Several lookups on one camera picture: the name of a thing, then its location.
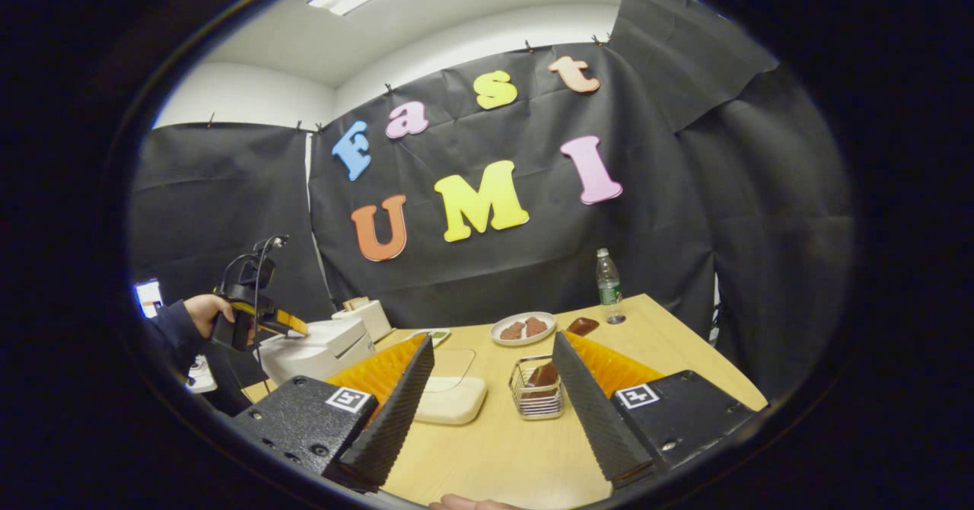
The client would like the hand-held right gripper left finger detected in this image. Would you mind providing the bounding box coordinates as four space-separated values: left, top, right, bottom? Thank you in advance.
228 335 436 493

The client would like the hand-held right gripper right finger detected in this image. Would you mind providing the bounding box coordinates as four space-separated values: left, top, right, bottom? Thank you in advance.
551 331 759 489

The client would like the white rice cooker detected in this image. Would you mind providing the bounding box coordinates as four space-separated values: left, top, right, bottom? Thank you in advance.
259 318 377 386

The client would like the metal wire chopstick holder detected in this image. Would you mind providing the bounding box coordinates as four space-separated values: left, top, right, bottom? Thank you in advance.
508 354 566 420

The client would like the wooden spoon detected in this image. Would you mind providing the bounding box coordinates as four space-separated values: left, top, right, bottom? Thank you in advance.
524 317 601 399

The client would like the rice box with clear lid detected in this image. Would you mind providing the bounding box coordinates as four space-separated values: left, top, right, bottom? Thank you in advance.
415 348 488 426

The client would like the white toaster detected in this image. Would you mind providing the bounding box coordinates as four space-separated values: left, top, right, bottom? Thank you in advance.
332 300 393 343

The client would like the computer monitor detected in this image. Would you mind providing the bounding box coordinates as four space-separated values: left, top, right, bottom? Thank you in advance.
135 280 165 319

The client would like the white round plate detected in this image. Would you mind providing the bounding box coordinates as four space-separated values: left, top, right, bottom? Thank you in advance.
489 311 557 347

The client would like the clear water bottle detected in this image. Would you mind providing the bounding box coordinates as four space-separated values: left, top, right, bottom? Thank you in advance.
595 248 627 325

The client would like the black backdrop cloth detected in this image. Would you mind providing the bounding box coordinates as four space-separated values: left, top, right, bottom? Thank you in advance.
129 0 855 412

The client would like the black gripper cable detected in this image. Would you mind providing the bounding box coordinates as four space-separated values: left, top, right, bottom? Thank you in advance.
221 240 279 394

